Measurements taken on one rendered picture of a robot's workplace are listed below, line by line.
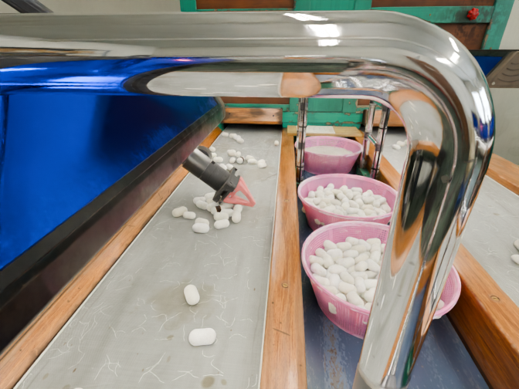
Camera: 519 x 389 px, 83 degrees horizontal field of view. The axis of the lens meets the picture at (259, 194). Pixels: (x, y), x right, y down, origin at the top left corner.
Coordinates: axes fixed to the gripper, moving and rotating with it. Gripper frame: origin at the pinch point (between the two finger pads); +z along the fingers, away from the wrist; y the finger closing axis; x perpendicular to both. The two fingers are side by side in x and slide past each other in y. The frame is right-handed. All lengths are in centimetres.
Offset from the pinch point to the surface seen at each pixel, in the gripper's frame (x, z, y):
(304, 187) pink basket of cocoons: -8.5, 11.4, 11.1
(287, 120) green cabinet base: -9, 6, 80
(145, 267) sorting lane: 12.2, -13.2, -24.5
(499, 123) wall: -96, 149, 177
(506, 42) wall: -130, 103, 176
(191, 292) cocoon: 3.3, -5.7, -32.3
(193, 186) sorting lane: 13.3, -13.8, 12.5
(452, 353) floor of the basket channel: -16.1, 32.5, -33.6
